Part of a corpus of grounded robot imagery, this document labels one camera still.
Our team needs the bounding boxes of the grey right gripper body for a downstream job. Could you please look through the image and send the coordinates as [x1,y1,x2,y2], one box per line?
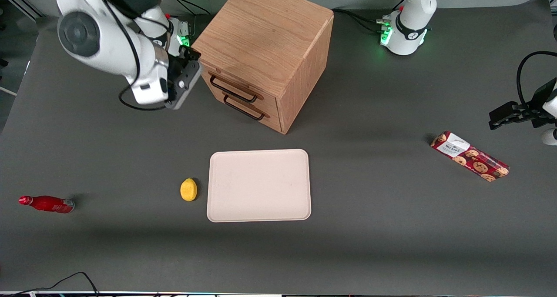
[164,53,203,110]

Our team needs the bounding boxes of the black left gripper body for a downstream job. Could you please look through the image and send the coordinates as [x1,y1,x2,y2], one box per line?
[520,79,557,129]

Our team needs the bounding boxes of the worn black drawer handle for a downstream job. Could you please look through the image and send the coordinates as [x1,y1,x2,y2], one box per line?
[209,74,258,104]

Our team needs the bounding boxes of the wooden drawer with worn handle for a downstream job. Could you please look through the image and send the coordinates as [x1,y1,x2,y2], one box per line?
[200,63,280,116]

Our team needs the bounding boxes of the wooden drawer cabinet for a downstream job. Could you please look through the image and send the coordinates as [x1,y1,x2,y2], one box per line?
[191,0,335,135]

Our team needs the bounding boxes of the red cookie box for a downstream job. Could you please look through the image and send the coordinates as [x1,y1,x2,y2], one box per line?
[430,131,510,182]

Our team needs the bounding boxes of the yellow lemon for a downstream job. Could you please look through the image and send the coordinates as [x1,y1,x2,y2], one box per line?
[180,177,198,202]

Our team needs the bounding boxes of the beige rectangular tray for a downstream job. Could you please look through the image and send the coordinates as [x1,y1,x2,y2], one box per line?
[206,149,312,223]

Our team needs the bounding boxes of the red bottle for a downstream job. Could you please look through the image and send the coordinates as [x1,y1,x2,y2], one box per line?
[18,195,75,214]

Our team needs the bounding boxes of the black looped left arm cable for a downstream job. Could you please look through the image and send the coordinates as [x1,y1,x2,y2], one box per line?
[516,50,557,107]

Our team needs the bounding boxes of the black right arm base cable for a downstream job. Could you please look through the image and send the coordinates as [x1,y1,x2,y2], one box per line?
[167,0,211,37]

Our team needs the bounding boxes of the black arm base cable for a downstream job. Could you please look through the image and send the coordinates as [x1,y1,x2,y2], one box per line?
[167,0,211,37]
[332,0,407,33]

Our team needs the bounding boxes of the black left arm base cable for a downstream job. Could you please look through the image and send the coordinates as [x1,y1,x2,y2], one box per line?
[332,0,407,33]

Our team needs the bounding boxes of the aluminium frame rail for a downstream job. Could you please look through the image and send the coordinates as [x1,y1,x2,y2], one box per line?
[0,0,44,21]

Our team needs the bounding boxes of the black cable on table edge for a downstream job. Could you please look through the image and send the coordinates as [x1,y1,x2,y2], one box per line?
[13,271,99,296]

